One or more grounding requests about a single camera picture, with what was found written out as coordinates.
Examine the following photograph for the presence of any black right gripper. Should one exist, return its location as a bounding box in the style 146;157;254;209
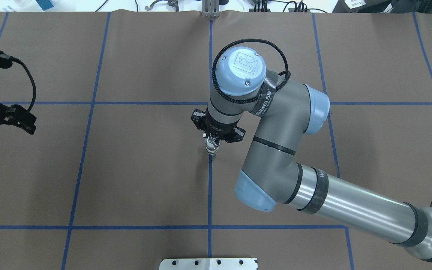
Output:
190;109;246;143

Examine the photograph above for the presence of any white PPR ball valve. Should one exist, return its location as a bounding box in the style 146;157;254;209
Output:
205;145;220;155

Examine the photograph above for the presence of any chrome pipe fitting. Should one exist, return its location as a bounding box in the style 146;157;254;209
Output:
205;136;221;145

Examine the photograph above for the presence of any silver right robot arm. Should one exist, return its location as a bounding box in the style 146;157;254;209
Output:
191;41;432;263

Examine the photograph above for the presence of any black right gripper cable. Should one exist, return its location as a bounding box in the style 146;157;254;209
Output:
210;39;291;105

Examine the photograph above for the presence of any aluminium frame post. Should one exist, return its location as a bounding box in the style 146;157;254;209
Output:
201;0;221;18

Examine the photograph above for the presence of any white camera column base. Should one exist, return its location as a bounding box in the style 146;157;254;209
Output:
159;258;259;270

